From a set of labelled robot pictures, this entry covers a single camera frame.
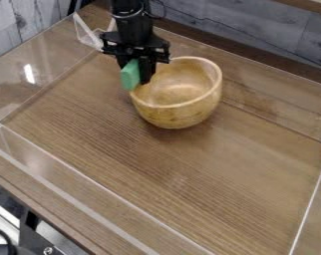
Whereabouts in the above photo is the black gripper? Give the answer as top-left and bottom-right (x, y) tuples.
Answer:
(100, 14), (169, 85)

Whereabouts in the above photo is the green rectangular stick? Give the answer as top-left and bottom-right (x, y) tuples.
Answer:
(121, 59), (141, 91)

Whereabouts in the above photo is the round wooden bowl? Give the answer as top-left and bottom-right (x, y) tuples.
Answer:
(131, 56), (223, 129)

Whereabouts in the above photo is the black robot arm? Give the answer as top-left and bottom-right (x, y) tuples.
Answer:
(100, 0), (169, 88)

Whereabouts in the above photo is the clear acrylic corner bracket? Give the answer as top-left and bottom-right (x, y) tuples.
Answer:
(73, 13), (104, 52)

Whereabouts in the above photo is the black table leg bracket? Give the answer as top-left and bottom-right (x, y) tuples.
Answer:
(17, 210), (65, 255)

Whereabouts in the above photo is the black cable bottom left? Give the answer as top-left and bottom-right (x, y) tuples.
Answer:
(0, 225), (33, 255)

